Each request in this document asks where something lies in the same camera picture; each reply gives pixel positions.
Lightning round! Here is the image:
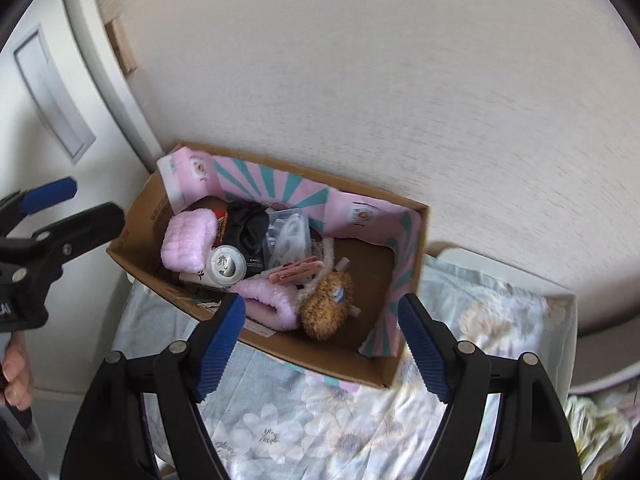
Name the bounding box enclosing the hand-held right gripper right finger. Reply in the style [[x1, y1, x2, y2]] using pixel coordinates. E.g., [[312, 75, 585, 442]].
[[397, 293, 583, 480]]

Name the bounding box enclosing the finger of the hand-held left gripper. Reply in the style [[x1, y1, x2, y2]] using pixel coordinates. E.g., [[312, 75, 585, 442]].
[[0, 177, 77, 236], [30, 202, 126, 271]]

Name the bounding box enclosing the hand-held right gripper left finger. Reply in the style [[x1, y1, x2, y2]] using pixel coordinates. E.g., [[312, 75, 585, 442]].
[[60, 292, 247, 480]]

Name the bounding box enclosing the pink fluffy wristband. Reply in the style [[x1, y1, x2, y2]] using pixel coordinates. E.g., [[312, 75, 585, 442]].
[[234, 279, 302, 332], [161, 209, 217, 272]]

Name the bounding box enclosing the white round container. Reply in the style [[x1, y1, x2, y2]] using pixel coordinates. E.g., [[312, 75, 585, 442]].
[[210, 245, 247, 288]]

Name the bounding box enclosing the cardboard box with pink lining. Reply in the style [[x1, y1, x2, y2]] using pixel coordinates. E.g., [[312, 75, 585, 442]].
[[106, 142, 431, 388]]

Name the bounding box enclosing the pink hair clip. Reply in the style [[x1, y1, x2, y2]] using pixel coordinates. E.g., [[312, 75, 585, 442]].
[[268, 256, 323, 286]]

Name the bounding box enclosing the brown plush toy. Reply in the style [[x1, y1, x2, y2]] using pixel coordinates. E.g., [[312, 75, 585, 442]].
[[299, 269, 356, 341]]

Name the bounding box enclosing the red patterned packet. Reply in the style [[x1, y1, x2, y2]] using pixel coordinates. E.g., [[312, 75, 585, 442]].
[[214, 210, 232, 248]]

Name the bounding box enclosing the black scrunchie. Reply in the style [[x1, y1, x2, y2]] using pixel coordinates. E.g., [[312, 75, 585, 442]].
[[223, 201, 271, 273]]

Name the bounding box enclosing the clear plastic packet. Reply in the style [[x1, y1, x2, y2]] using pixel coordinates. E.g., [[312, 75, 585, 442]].
[[265, 208, 312, 268]]

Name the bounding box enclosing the person's left hand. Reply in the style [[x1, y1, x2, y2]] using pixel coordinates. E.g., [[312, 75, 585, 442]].
[[0, 332, 35, 406]]

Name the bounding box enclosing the white sliding door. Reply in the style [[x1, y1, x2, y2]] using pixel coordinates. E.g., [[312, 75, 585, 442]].
[[0, 0, 166, 396]]

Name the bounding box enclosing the light blue floral cloth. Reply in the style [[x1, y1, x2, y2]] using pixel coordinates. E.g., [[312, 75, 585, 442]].
[[116, 252, 566, 480]]

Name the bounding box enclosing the pale yellow floral cloth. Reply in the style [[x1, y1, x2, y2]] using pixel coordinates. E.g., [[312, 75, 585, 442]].
[[565, 392, 633, 480]]

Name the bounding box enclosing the grey recessed door handle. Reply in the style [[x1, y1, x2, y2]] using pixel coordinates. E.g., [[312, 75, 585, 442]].
[[12, 25, 97, 164]]

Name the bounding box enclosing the wooden wall block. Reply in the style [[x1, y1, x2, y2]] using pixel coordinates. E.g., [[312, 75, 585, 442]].
[[105, 16, 138, 77]]

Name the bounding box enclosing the white door frame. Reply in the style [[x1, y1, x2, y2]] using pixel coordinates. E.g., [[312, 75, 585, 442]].
[[60, 0, 168, 176]]

